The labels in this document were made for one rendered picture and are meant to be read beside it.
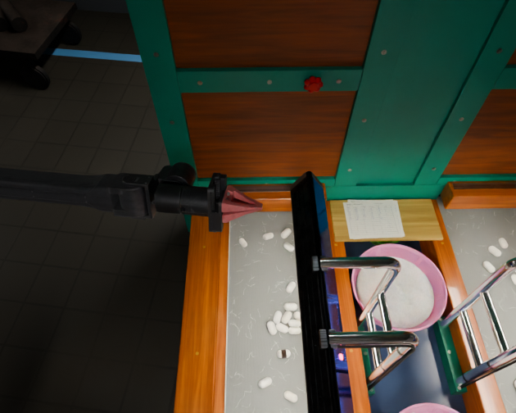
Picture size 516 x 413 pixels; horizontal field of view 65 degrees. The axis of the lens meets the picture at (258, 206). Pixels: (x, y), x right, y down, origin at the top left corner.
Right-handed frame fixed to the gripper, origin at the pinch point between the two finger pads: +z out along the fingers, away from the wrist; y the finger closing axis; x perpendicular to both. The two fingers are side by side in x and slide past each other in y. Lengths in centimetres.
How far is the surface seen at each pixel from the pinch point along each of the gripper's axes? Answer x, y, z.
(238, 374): 5, 50, -3
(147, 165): -139, 78, -78
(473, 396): 3, 51, 57
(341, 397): 25.5, 19.6, 17.6
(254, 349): -1.6, 48.1, 0.5
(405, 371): -4, 54, 42
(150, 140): -158, 71, -81
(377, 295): -2.6, 23.9, 28.2
